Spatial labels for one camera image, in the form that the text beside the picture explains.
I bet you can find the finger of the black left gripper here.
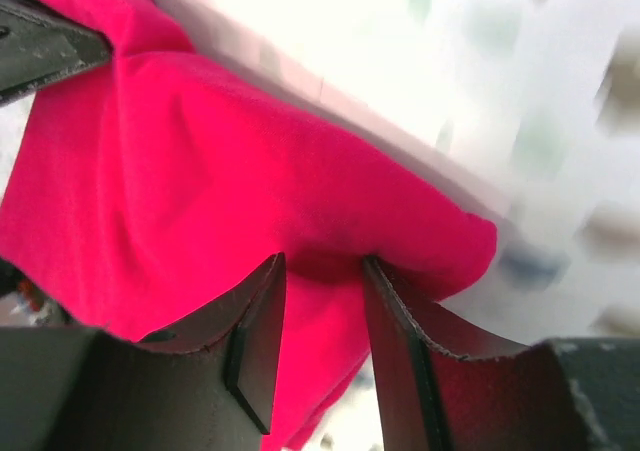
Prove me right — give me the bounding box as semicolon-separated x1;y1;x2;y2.
1;0;112;106

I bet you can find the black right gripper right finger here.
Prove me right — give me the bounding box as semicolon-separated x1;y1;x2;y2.
363;257;639;450

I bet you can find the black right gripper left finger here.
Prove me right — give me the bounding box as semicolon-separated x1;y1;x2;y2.
1;254;286;450

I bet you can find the crimson red t shirt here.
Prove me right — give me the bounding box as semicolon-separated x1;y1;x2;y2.
1;0;497;450

